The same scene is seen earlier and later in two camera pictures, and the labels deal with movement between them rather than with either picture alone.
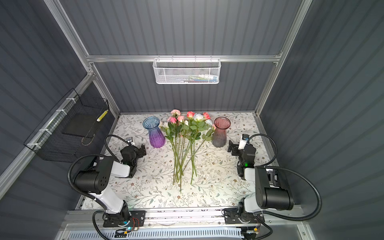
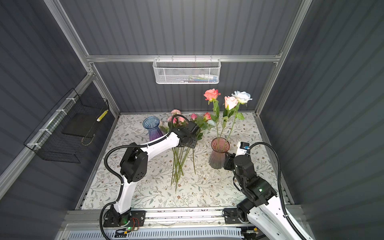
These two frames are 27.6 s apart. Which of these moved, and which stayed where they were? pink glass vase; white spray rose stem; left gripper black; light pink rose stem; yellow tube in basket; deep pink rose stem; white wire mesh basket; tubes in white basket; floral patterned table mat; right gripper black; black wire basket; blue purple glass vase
Moved: white spray rose stem; deep pink rose stem; right gripper black; light pink rose stem; pink glass vase; left gripper black
Stayed: tubes in white basket; blue purple glass vase; white wire mesh basket; black wire basket; floral patterned table mat; yellow tube in basket
